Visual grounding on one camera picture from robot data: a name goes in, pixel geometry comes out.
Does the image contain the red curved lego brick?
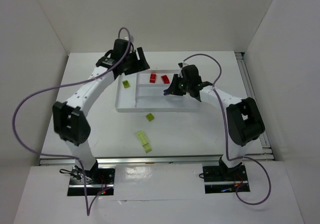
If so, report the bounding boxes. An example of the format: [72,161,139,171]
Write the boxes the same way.
[161,75,170,84]

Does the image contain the lime green curved lego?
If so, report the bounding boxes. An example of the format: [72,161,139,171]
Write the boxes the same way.
[122,80,130,89]

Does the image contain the red lego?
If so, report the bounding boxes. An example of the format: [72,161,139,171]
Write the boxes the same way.
[149,73,157,83]

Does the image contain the lime green square lego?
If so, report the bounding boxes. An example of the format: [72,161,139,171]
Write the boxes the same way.
[146,113,155,122]

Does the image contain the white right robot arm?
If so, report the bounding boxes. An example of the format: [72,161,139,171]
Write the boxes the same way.
[163,63,265,178]

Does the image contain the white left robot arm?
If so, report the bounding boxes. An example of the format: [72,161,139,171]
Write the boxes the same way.
[52,39,150,182]

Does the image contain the white compartment tray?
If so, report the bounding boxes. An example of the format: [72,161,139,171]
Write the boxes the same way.
[115,70,200,112]

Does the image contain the pale green long lego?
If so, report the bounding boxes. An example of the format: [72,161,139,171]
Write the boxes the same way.
[136,131,152,153]

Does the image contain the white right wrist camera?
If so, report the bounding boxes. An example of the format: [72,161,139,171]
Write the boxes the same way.
[178,62,188,69]

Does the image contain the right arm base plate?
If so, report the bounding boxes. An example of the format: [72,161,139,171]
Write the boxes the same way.
[198,165,250,194]

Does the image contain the aluminium rail front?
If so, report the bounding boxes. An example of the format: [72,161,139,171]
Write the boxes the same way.
[38,154,273,166]

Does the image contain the aluminium rail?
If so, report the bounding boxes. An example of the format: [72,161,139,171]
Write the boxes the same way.
[38,154,273,166]
[234,52,273,155]

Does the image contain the aluminium rail right side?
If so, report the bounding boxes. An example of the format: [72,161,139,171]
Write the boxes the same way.
[234,52,273,155]

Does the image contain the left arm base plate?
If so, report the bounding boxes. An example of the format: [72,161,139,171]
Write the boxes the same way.
[60,166,116,196]

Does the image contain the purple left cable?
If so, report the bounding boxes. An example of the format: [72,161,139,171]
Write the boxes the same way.
[11,27,135,216]

